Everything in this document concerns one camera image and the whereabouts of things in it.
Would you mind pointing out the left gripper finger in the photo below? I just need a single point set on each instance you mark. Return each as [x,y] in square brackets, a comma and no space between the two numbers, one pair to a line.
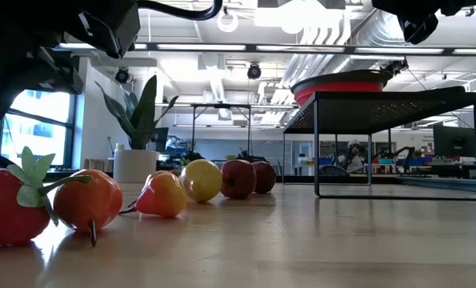
[63,74]
[9,88]

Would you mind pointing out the black perforated metal shelf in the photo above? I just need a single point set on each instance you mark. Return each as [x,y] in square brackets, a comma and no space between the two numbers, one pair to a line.
[373,110]

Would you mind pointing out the red grey collapsible colander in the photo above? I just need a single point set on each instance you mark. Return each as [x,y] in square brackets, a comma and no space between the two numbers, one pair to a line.
[337,87]

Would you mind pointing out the small orange toy fruit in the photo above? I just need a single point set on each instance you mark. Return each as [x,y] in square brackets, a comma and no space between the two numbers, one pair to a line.
[87,200]
[163,196]

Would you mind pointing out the yellow toy lemon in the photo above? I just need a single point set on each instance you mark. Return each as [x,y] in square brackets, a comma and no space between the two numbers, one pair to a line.
[201,180]

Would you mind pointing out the dark red toy plum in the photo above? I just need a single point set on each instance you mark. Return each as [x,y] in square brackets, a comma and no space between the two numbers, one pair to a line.
[266,177]

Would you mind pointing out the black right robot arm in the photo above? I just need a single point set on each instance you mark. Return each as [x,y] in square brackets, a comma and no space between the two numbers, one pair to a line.
[461,5]

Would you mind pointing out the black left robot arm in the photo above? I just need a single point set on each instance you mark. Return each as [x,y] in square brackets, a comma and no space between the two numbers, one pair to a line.
[13,16]

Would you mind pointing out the black background robot arm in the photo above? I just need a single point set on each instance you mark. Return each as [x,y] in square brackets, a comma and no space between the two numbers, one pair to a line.
[403,154]

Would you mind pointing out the large glass window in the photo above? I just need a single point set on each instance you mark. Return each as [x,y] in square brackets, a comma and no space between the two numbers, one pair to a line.
[37,124]

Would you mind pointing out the black ceiling mounted device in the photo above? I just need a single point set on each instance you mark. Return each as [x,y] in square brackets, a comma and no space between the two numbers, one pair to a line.
[395,66]

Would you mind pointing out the black round ceiling spotlight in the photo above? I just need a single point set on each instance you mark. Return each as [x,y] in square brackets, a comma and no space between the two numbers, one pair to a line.
[121,75]
[254,71]

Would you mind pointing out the long linear ceiling light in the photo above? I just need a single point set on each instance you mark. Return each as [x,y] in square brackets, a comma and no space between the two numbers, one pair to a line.
[201,46]

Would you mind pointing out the round white ceiling lamp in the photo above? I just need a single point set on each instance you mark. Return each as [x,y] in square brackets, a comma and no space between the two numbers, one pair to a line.
[218,24]

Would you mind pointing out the small dark monitor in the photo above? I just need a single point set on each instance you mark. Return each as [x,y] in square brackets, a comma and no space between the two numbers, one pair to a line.
[160,138]

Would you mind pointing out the potted aloe plant white pot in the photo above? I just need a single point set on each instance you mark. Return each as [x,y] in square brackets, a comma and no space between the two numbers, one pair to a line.
[135,166]

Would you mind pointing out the large dark monitor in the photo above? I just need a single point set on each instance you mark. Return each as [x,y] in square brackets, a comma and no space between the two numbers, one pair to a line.
[457,140]

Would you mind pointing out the person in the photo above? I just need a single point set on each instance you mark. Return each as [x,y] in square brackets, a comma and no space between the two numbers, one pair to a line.
[353,158]

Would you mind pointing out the small dark background plant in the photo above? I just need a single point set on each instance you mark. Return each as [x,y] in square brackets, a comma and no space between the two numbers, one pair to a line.
[191,157]

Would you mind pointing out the long blue-edged bench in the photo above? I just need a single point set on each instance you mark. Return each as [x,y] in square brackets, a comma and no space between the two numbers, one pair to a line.
[441,183]

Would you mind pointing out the black office chair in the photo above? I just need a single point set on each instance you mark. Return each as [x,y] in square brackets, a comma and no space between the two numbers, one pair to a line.
[333,170]

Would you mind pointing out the black tabletop device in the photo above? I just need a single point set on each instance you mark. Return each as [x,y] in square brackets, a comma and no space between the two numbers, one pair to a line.
[251,155]

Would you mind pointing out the dark red toy pomegranate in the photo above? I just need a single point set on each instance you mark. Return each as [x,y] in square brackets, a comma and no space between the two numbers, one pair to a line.
[238,179]

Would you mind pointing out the ribbed silver ceiling duct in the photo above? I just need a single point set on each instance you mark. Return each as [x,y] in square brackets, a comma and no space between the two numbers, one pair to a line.
[373,32]

